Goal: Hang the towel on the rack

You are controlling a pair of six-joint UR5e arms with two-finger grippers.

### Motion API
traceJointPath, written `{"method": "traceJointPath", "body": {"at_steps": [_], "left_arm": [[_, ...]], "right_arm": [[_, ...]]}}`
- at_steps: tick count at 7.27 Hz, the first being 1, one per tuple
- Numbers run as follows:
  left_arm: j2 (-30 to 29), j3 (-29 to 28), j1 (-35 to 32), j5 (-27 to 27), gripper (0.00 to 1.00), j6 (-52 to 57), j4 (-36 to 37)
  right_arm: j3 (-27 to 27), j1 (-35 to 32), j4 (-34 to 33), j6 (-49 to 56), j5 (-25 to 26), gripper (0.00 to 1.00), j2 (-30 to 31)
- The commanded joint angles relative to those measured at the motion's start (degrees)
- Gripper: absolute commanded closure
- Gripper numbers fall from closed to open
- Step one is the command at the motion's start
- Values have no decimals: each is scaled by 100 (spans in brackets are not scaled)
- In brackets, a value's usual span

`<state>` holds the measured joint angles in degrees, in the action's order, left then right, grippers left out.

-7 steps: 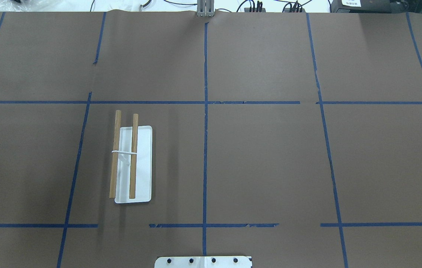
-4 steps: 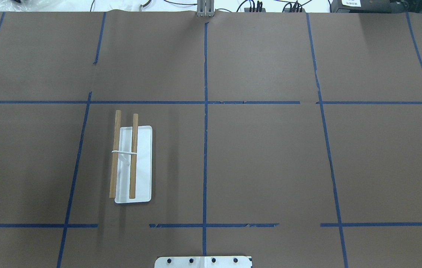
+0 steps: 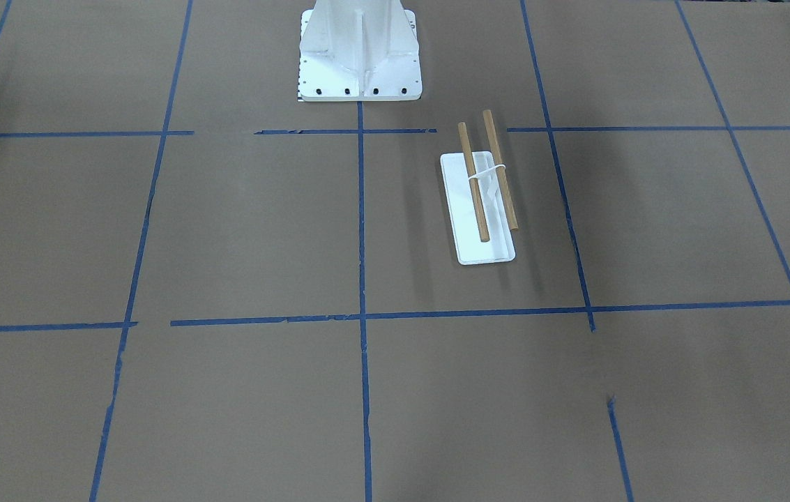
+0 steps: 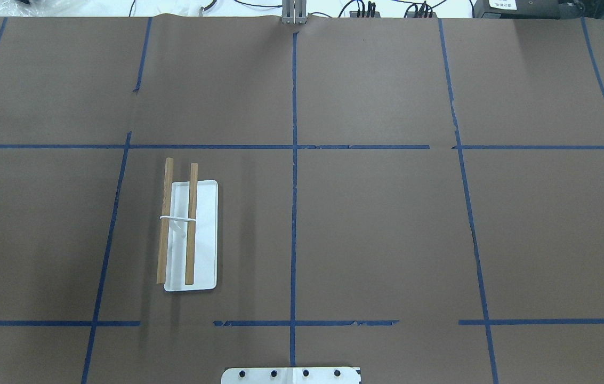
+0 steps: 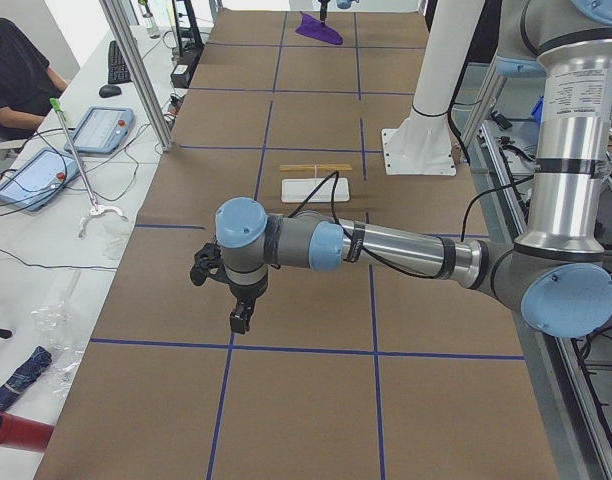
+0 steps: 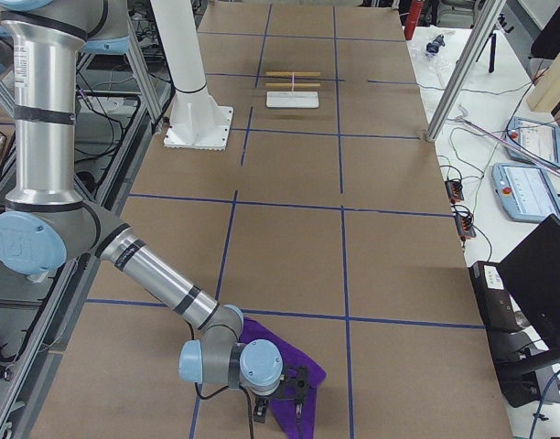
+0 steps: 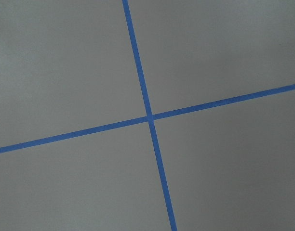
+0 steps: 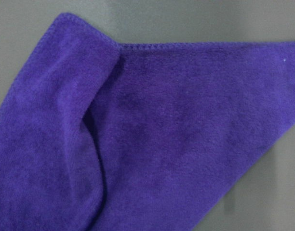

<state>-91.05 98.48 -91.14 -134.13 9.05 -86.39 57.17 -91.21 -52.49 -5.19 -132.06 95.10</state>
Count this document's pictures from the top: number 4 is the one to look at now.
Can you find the blue tape grid lines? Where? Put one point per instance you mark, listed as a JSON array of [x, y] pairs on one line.
[[421, 199]]

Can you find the white mounting plate with bolts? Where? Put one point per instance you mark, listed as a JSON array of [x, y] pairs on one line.
[[323, 374]]

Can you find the black box device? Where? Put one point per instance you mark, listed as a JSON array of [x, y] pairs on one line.
[[550, 10]]

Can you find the white towel rack with wooden bars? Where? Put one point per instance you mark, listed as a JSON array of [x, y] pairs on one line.
[[188, 233]]

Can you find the grey aluminium frame post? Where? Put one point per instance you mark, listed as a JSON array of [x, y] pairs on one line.
[[294, 12]]

